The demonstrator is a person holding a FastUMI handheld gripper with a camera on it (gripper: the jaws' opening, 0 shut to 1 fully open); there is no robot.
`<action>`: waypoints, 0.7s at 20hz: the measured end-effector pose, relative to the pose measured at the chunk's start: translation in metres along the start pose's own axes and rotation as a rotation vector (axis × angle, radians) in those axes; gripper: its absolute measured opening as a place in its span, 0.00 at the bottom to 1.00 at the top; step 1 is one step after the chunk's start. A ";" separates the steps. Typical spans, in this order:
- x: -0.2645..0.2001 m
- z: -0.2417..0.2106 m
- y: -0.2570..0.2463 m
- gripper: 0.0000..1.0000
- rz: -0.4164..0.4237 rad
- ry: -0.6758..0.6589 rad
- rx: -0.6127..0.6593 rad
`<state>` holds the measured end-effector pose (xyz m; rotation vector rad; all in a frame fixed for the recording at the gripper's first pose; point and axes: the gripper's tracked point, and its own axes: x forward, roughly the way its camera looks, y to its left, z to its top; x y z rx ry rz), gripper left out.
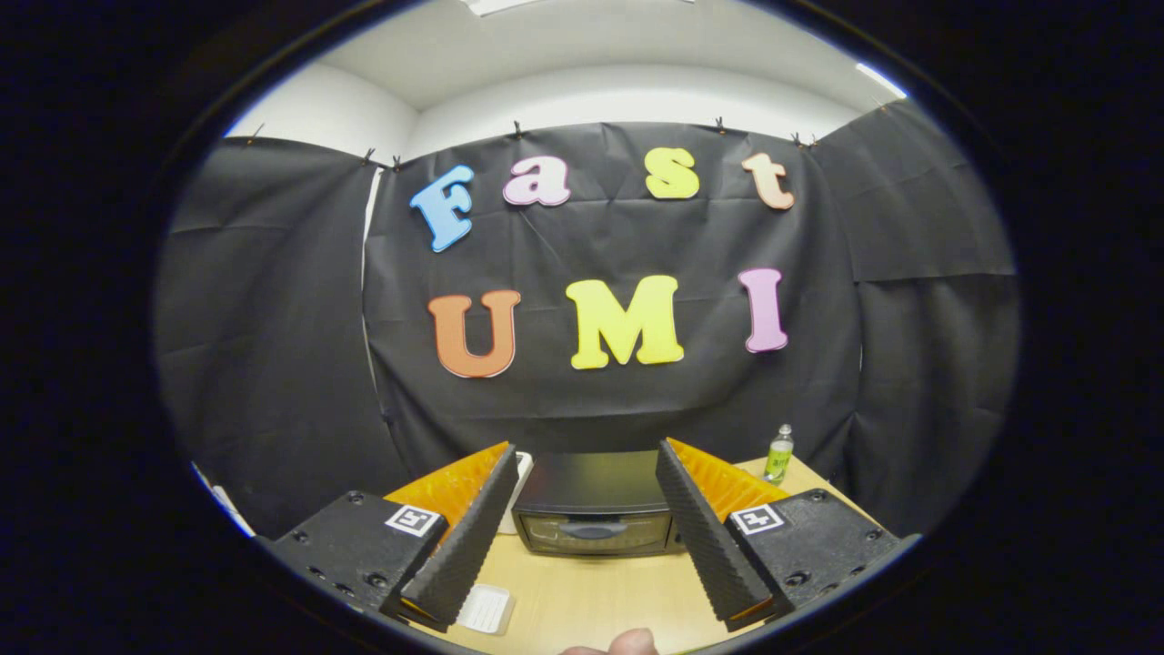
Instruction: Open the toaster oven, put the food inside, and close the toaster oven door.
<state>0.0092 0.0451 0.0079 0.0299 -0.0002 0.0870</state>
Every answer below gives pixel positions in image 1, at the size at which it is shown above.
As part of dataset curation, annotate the white pop-up toaster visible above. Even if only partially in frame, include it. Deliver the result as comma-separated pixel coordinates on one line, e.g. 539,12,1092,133
497,451,535,537

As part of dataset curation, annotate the white food tray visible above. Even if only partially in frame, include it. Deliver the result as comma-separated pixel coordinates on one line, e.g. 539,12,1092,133
455,583,517,637

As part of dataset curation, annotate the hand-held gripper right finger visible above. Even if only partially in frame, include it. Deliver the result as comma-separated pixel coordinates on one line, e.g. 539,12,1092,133
655,437,922,632

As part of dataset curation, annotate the green plastic bottle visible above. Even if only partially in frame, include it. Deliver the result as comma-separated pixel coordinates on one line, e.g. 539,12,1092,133
762,424,796,486

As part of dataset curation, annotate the black toaster oven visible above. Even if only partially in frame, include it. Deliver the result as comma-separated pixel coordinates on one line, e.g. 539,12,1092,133
511,452,688,558

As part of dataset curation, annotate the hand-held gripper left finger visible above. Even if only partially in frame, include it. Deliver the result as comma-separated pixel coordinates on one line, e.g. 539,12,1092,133
266,441,520,632

